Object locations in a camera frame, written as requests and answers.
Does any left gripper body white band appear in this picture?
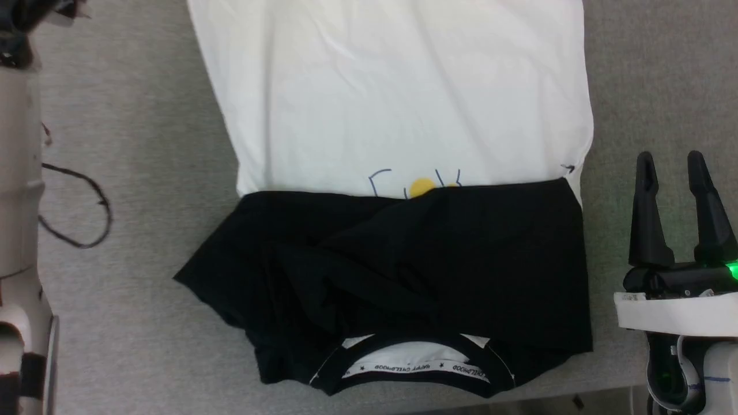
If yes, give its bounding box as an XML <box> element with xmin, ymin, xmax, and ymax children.
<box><xmin>51</xmin><ymin>0</ymin><xmax>92</xmax><ymax>19</ymax></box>

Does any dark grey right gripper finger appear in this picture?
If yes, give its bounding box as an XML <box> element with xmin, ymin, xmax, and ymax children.
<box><xmin>686</xmin><ymin>150</ymin><xmax>738</xmax><ymax>269</ymax></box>
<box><xmin>628</xmin><ymin>151</ymin><xmax>676</xmax><ymax>269</ymax></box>

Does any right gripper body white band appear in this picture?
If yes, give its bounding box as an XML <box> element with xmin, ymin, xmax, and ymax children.
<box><xmin>613</xmin><ymin>262</ymin><xmax>738</xmax><ymax>338</ymax></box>

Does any white and black t-shirt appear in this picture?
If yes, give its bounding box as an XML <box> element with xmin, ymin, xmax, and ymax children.
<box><xmin>172</xmin><ymin>0</ymin><xmax>595</xmax><ymax>399</ymax></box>

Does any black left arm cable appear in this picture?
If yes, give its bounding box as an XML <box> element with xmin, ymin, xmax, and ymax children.
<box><xmin>38</xmin><ymin>163</ymin><xmax>114</xmax><ymax>250</ymax></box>

